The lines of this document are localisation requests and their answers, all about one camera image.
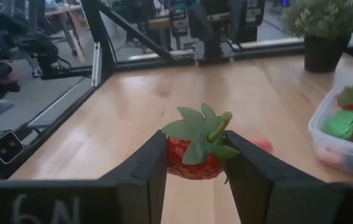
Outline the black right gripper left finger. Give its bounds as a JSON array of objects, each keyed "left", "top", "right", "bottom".
[{"left": 97, "top": 129, "right": 168, "bottom": 224}]

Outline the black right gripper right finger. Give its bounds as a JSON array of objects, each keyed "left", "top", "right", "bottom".
[{"left": 224, "top": 129, "right": 329, "bottom": 224}]

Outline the green toy vegetable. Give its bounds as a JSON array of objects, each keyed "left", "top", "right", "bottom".
[{"left": 321, "top": 108, "right": 353, "bottom": 141}]

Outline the pink toy peach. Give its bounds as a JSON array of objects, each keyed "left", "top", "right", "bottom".
[{"left": 252, "top": 138, "right": 274, "bottom": 155}]

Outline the clear plastic food container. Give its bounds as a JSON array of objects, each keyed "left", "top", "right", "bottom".
[{"left": 307, "top": 81, "right": 353, "bottom": 184}]

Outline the person's hand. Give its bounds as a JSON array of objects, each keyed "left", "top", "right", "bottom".
[{"left": 0, "top": 60, "right": 21, "bottom": 87}]

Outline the green artificial potted plant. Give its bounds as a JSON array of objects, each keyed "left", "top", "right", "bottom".
[{"left": 283, "top": 0, "right": 353, "bottom": 74}]

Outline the silver aluminium bracket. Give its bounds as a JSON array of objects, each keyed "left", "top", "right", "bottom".
[{"left": 90, "top": 41, "right": 102, "bottom": 88}]

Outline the black silver table-level camera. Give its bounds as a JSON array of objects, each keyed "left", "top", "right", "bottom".
[{"left": 0, "top": 129, "right": 27, "bottom": 166}]

